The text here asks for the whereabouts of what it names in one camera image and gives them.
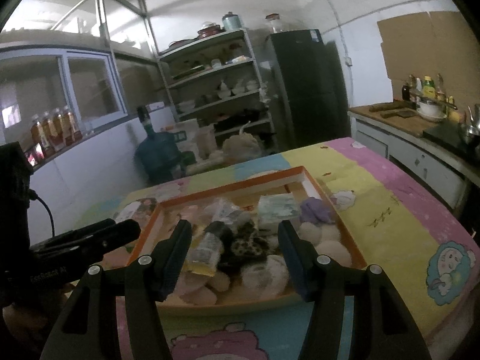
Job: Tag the colourful striped cartoon tablecloth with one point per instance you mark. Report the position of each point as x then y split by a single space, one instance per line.
394 221

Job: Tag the metal storage shelf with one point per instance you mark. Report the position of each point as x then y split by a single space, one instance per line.
216 82

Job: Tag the leopard print scrunchie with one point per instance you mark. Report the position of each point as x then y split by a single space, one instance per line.
241 249

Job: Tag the black refrigerator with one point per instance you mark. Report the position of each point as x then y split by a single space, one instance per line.
312 97

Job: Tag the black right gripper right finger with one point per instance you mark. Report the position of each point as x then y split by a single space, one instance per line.
357 313

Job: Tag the yellow oil bottle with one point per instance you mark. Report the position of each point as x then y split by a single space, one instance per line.
428 88

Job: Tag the red lidded pot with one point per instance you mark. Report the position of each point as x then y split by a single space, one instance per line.
209 29

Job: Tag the sliding glass window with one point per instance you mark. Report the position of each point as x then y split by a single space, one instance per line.
36 79

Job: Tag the phone showing video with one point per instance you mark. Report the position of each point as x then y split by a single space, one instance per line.
35 155

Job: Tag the brown cardboard sheet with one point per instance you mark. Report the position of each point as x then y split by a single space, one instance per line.
435 44

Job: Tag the blue water jug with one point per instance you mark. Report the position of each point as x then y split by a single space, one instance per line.
158 153

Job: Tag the glass jar on fridge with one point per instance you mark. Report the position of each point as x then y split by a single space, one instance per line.
274 23

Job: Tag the teal pot on shelf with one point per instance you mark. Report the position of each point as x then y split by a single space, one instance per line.
231 21

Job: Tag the white bowl on counter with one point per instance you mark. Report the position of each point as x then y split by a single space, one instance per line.
430 111

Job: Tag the blue white wipes packet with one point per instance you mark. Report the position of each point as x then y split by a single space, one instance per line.
231 215

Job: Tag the cream plush teddy bear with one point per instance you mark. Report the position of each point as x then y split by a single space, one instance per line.
326 243

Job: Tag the white bucket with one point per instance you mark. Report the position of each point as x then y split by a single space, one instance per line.
185 133

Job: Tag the floral tissue box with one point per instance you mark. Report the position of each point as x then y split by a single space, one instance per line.
140 211

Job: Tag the green tissue packet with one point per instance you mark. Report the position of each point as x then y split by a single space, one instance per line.
273 209

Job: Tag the kitchen counter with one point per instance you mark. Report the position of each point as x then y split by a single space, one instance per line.
448 177

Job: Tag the white plastic bag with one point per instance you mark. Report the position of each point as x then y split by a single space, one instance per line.
241 148

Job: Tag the orange cardboard tray box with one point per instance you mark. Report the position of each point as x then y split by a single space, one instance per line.
246 194

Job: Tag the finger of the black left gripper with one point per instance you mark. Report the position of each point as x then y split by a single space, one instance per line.
87 244

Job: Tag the metal kettle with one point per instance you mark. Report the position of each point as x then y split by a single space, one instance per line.
469 132

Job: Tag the amber glass jar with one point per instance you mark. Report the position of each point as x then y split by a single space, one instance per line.
39 136
52 133
63 127
73 127

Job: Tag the white floral scrunchie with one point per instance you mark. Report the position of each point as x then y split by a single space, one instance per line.
265 280

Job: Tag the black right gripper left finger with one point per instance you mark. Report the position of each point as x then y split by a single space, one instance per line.
87 327

